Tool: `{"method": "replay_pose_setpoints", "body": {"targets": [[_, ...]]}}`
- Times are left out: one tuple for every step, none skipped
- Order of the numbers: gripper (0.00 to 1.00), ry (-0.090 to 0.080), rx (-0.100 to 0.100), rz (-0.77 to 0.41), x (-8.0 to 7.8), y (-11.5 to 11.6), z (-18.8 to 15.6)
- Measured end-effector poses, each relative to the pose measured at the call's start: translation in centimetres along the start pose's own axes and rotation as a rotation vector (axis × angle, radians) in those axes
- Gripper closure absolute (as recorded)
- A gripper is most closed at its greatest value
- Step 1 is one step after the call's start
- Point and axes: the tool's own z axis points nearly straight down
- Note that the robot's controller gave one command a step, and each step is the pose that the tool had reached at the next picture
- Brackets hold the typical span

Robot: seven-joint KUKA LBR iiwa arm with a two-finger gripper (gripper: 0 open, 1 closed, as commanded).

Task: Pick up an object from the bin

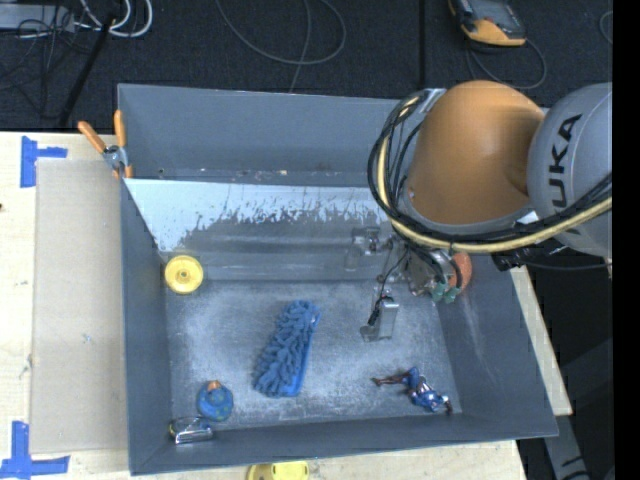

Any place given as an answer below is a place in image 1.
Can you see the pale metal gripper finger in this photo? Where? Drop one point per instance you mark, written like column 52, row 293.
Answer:
column 382, row 320
column 362, row 245

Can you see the orange-brown oval thing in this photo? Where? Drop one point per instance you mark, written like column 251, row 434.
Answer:
column 464, row 268

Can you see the blue toy figure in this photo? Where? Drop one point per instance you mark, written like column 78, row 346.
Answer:
column 422, row 393

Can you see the blue fuzzy duster pad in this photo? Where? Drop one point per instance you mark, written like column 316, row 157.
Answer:
column 287, row 350

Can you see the grey metal bin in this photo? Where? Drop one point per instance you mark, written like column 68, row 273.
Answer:
column 225, row 133

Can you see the yellow plastic wheel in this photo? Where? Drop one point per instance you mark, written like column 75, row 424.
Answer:
column 183, row 274

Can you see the yellow plastic disc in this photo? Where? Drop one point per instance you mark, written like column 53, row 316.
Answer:
column 277, row 471

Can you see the blue round toy, green dots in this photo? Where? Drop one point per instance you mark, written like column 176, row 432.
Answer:
column 215, row 402

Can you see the small shiny metal clip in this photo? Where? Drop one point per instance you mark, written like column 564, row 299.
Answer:
column 191, row 431

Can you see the pale brown cardboard board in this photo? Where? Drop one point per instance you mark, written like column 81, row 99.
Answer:
column 75, row 293

